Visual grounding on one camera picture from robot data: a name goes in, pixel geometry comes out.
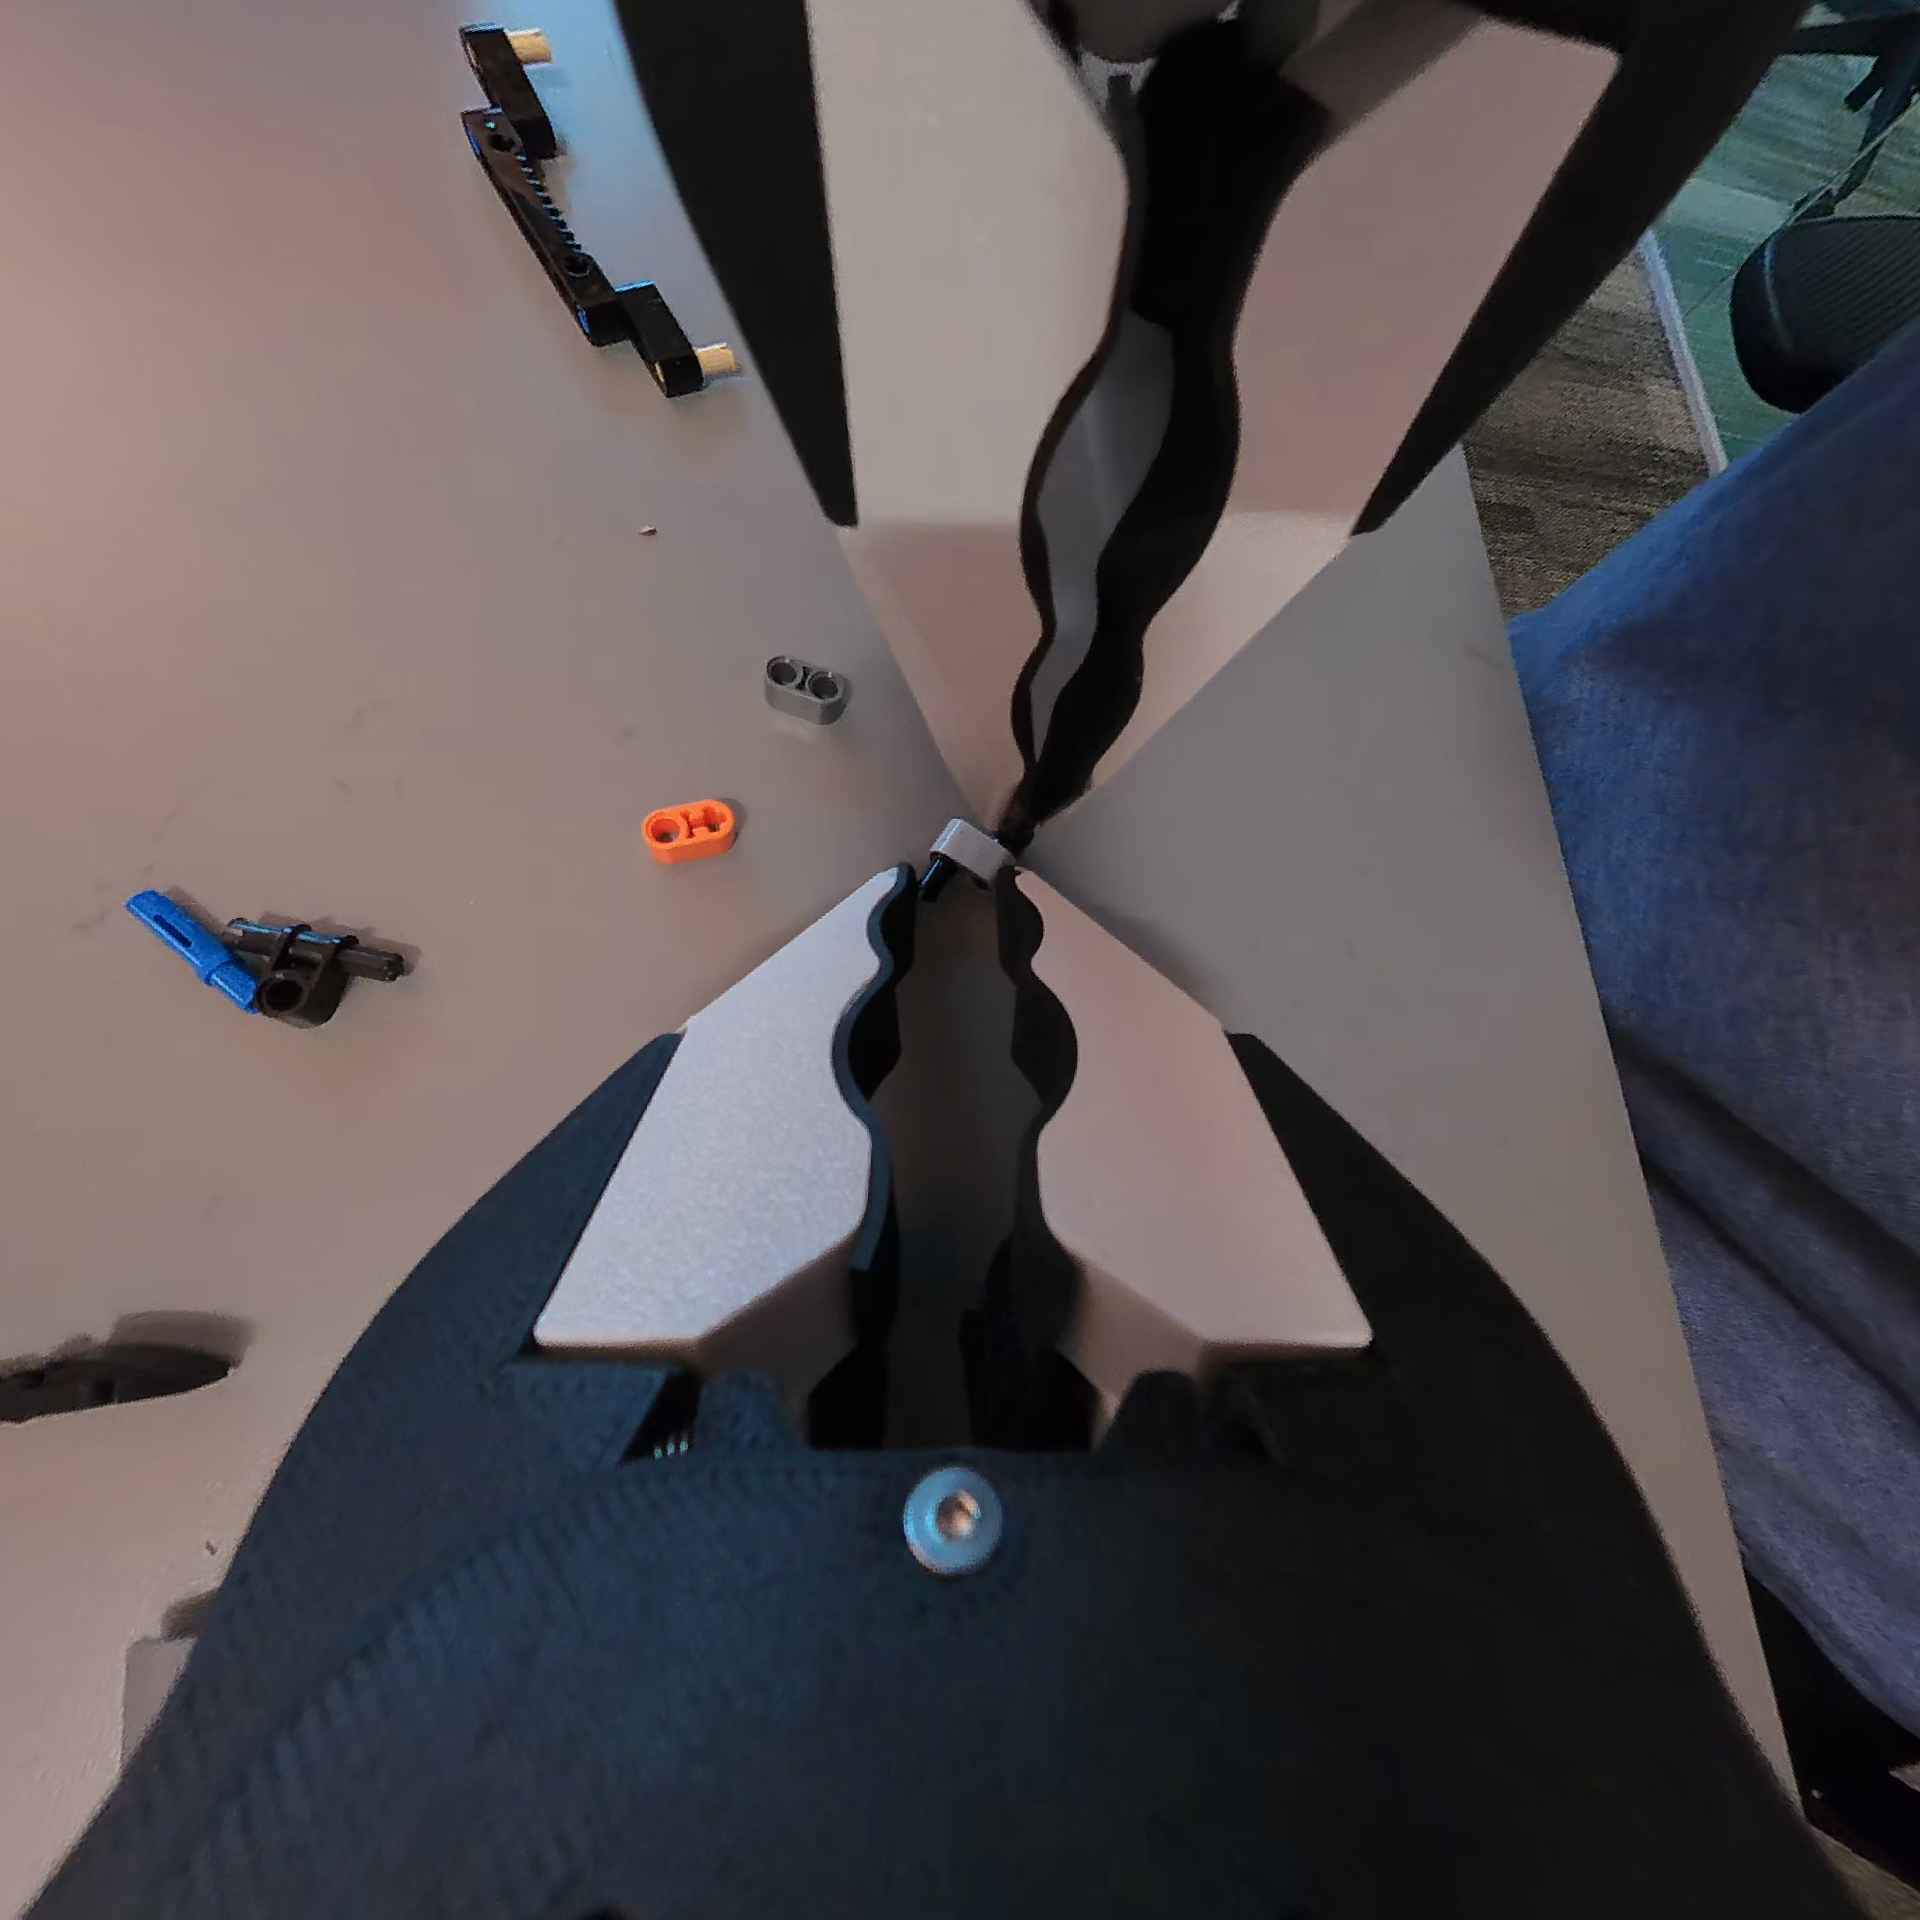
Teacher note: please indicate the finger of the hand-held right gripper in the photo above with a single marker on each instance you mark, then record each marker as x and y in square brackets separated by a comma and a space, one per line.
[961, 303]
[1378, 303]

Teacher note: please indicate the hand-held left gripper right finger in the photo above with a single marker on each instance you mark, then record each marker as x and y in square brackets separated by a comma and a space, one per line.
[1185, 1199]

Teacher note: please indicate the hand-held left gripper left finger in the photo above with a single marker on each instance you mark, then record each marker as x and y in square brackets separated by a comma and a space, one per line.
[719, 1199]

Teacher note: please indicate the orange two-hole lego beam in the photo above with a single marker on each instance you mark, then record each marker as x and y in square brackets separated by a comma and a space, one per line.
[693, 833]

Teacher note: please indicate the small grey lego connector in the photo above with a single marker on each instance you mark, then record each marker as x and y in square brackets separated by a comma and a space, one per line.
[966, 853]

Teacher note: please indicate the grey two-hole lego beam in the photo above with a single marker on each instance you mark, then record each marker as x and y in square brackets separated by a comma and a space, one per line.
[806, 688]

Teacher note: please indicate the black lego rack assembly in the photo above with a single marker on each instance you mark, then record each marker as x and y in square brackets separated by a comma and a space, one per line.
[557, 223]

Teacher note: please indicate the blue black lego axle assembly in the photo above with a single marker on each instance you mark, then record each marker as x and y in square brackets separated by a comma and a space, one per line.
[285, 967]

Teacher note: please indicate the black mesh office chair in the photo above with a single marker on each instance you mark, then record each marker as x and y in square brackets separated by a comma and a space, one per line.
[1832, 315]

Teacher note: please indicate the person's blue sweater torso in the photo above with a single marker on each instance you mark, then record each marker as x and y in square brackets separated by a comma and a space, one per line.
[1741, 900]

